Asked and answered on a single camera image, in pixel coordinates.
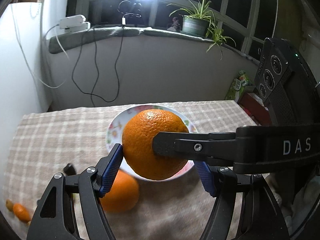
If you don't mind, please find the large orange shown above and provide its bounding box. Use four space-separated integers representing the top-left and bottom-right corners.
122 109 189 180
100 170 140 213

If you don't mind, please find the small tangerine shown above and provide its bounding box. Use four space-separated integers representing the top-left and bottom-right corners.
12 203 31 223

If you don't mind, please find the dark plum near plate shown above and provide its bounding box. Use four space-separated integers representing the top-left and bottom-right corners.
63 163 76 176

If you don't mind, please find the red box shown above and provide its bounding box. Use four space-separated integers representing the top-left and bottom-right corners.
238 93 272 126

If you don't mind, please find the floral white plate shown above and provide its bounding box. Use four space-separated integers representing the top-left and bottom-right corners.
106 104 198 182

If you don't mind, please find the green snack bag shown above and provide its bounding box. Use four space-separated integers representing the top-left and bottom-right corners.
225 70 254 102

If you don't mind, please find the yellow kumquat far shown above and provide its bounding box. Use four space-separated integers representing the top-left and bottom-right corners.
5 199 14 212

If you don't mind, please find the white refrigerator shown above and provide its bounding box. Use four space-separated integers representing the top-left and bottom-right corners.
0 2 52 181

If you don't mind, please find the potted spider plant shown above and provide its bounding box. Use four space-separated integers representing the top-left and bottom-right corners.
169 0 236 59

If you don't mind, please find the white power strip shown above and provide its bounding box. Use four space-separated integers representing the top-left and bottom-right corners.
59 15 91 33

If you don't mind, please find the black cable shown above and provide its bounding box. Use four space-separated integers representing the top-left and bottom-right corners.
71 13 142 107

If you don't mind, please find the white cable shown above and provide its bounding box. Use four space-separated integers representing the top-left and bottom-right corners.
10 4 70 90

